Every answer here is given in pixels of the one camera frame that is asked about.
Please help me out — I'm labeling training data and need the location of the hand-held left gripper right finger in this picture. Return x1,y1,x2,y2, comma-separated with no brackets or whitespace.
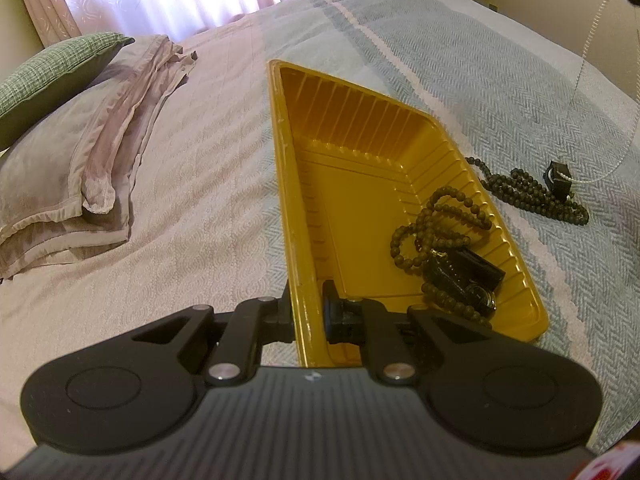
321,280,496,387

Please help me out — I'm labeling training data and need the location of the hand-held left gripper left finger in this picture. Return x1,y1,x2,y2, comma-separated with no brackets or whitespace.
132,277,297,387

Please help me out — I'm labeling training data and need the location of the pearl chain necklace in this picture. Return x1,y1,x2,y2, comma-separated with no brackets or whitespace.
547,0,640,186

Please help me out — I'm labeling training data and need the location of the black textured hair clip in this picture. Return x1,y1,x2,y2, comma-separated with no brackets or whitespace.
421,254,472,307

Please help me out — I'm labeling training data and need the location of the yellow plastic tray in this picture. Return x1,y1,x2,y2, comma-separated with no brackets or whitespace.
267,59,551,368

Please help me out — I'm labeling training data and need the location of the brown bead necklace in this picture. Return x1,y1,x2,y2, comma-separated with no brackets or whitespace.
465,156,591,227
389,185,498,328

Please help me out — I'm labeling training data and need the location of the black glossy hair clip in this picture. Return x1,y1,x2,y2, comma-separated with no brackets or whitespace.
447,247,507,292

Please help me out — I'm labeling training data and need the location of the grey herringbone blanket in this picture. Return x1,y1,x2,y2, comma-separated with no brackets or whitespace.
260,0,640,461

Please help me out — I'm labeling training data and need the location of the beige pillow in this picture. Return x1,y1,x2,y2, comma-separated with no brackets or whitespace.
0,34,200,282

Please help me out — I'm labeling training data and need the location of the red white patterned cloth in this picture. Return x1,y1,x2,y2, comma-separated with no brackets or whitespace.
582,439,640,480

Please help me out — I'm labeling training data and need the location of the green pillow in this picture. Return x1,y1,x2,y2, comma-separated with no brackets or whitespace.
0,32,136,152

